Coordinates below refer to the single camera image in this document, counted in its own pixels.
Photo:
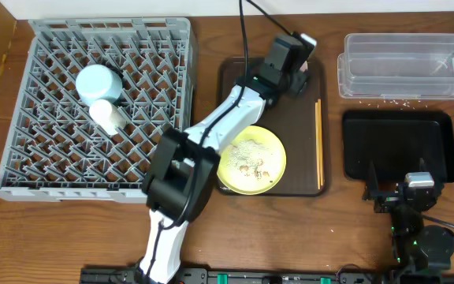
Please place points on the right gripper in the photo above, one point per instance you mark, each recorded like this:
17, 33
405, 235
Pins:
391, 199

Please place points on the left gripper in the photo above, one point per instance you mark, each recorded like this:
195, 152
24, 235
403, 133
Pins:
300, 79

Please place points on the pink bowl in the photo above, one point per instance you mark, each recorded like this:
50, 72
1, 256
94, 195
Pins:
304, 67

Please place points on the white cup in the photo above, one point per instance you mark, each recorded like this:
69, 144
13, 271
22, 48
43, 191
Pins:
107, 116

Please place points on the light blue bowl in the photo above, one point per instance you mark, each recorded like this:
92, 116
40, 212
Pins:
96, 82

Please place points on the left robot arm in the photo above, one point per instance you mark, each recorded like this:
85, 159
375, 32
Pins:
179, 181

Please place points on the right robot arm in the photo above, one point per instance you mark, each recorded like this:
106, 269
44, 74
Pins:
422, 252

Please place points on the grey dishwasher rack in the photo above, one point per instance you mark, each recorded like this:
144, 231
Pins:
54, 150

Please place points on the black tray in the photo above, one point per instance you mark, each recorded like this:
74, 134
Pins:
395, 142

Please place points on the wooden chopstick left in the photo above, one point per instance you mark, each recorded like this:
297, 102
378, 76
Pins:
317, 146

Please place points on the brown serving tray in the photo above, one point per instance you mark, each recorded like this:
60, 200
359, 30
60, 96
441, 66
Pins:
292, 121

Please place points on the clear plastic container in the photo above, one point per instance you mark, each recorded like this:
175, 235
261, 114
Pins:
397, 66

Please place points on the yellow plate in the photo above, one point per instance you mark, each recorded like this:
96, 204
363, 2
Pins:
253, 162

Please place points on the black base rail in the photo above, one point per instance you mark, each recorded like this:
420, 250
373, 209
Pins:
203, 276

